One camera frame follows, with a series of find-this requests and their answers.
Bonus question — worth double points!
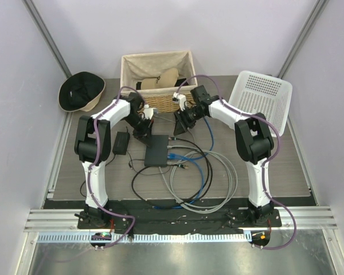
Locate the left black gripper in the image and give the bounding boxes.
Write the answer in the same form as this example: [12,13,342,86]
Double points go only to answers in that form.
[124,114,154,148]

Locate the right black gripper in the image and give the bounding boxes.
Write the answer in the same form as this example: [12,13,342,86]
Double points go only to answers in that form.
[174,106,205,136]

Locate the black network switch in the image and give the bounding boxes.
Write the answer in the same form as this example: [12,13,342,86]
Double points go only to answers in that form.
[144,135,169,168]

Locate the black power adapter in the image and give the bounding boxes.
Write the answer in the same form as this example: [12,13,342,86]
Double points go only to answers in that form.
[112,132,130,155]

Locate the blue ethernet cable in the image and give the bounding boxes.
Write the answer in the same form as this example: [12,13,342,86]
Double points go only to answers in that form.
[153,156,212,209]
[167,119,216,160]

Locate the grey ethernet cable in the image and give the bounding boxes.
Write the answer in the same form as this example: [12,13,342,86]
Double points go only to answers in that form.
[156,113,239,213]

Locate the wicker basket with liner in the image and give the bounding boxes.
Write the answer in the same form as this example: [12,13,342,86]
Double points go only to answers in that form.
[120,50,198,113]

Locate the white plastic perforated basket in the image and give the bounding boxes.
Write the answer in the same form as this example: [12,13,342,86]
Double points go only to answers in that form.
[229,70,292,136]

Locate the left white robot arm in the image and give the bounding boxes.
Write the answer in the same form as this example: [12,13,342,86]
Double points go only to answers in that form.
[74,91,154,229]

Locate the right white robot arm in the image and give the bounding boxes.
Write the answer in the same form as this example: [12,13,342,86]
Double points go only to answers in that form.
[173,85,274,226]

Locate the beige cap in basket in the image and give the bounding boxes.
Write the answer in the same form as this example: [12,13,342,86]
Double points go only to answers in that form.
[140,68,179,90]

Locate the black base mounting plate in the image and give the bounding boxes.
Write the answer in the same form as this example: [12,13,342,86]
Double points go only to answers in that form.
[42,197,318,230]

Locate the black and beige bucket hat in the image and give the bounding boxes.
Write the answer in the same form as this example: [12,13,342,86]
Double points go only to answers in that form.
[58,72,106,112]

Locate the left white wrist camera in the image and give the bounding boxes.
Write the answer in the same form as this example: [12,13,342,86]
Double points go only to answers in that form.
[143,104,158,120]

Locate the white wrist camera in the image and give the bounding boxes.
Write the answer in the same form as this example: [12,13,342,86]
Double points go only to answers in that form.
[143,104,158,120]
[172,92,186,111]

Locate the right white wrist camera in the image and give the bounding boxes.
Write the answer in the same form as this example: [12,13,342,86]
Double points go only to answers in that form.
[172,92,186,111]

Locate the black braided ethernet cable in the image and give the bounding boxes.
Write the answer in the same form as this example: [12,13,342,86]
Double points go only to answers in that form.
[167,136,216,201]

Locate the thin black power cord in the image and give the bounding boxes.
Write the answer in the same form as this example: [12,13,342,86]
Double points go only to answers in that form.
[79,151,187,203]

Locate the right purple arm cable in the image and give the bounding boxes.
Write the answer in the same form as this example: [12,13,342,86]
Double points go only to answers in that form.
[173,74,298,251]

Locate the white slotted cable duct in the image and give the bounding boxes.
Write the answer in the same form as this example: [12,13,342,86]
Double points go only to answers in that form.
[37,231,252,244]

